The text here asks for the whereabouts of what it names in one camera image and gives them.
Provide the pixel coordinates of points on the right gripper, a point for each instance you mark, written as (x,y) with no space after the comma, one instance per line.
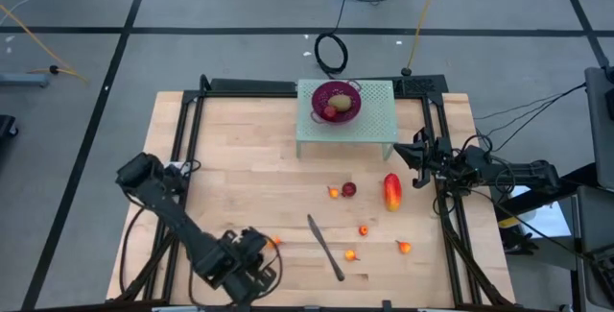
(443,160)

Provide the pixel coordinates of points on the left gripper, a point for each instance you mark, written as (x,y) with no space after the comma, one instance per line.
(235,269)

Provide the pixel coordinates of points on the large red yellow mango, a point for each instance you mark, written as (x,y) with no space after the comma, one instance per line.
(392,192)

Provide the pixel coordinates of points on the dark red apple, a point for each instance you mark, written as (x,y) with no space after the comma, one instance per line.
(349,189)

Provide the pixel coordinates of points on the yellow orange toy pear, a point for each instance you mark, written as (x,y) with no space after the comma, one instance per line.
(350,255)

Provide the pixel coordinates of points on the small orange toy pear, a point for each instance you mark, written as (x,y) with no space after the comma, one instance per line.
(333,192)

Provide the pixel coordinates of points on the small red orange fruit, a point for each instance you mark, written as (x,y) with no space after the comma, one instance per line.
(363,230)

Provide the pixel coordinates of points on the olive brown oval fruit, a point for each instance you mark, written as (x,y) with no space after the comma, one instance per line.
(339,103)

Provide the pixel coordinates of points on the maroon plastic colander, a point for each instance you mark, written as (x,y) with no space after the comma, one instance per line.
(322,92)

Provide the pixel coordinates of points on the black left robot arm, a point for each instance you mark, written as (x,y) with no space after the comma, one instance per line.
(172,211)

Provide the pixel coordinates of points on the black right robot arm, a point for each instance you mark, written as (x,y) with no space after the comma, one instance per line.
(518,173)

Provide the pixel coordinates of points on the pale green perforated riser table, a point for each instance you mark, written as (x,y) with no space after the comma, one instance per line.
(379,115)

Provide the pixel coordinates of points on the black yellow tool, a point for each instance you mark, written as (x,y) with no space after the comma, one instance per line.
(515,242)

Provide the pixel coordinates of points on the white box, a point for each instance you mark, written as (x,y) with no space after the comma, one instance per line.
(547,221)

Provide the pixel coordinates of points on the black diagonal beam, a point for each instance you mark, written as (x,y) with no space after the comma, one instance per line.
(566,182)

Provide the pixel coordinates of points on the grey cart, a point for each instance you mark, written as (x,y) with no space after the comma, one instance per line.
(602,129)
(595,225)

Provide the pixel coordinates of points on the black caster foot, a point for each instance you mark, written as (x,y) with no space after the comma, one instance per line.
(6,126)

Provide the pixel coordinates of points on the grey floor stand base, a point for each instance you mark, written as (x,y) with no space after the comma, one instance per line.
(24,79)

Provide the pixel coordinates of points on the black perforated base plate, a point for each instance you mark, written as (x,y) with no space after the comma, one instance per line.
(422,85)

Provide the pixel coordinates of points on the black aluminium frame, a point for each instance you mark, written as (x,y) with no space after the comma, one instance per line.
(240,94)

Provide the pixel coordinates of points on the black flat base plate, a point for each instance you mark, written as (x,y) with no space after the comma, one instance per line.
(249,85)

